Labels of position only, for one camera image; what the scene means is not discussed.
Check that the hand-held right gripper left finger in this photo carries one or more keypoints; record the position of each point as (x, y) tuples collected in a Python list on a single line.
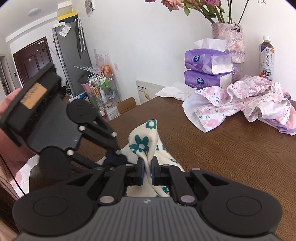
[(141, 173)]

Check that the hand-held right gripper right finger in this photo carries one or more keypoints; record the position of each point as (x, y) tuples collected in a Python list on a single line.
[(153, 173)]

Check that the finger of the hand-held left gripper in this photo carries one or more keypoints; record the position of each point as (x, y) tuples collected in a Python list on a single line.
[(104, 136), (92, 165)]

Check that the cream teal flower dress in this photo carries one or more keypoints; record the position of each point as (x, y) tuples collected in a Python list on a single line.
[(143, 141)]

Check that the person's left forearm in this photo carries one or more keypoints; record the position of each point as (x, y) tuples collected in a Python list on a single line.
[(9, 148)]

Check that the open cardboard box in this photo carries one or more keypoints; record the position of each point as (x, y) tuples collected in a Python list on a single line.
[(126, 106)]

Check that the pink plastic bin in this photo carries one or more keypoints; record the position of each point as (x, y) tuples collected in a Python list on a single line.
[(85, 89)]

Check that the dark brown door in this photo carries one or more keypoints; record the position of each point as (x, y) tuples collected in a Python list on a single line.
[(32, 62)]

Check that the white cardboard board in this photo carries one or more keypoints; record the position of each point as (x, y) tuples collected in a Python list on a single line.
[(148, 91)]

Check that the white drying hanger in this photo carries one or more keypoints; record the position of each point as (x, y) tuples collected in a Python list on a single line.
[(85, 69)]

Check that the grey refrigerator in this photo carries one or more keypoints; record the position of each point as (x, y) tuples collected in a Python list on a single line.
[(69, 58)]

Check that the hanging clear plastic bags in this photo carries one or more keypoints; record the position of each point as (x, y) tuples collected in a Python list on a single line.
[(103, 60)]

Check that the crumpled white tissue paper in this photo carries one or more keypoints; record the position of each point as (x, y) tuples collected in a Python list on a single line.
[(173, 91)]

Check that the yellow box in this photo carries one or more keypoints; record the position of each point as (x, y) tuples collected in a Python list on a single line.
[(68, 17)]

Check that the sealed purple tissue pack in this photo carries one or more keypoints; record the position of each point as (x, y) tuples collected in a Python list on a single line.
[(201, 80)]

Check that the pink floral garment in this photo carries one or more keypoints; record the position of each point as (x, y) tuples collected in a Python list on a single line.
[(231, 102)]

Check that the round ceiling lamp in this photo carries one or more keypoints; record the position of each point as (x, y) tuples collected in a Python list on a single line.
[(34, 11)]

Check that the open purple tissue pack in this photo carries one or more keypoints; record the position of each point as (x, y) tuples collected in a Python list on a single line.
[(201, 60)]

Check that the pink lilac folded cloth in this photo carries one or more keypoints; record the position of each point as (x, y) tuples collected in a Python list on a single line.
[(290, 126)]

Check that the lilac textured vase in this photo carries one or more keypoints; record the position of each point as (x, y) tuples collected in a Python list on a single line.
[(233, 39)]

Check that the dried rose bouquet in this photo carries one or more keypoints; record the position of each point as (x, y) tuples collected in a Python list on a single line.
[(196, 5)]

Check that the plastic tea bottle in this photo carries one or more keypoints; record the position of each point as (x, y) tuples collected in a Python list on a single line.
[(267, 58)]

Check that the white wall socket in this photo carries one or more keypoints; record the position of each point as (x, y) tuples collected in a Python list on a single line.
[(116, 66)]

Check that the wall poster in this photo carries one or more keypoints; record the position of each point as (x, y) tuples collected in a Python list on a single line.
[(89, 7)]

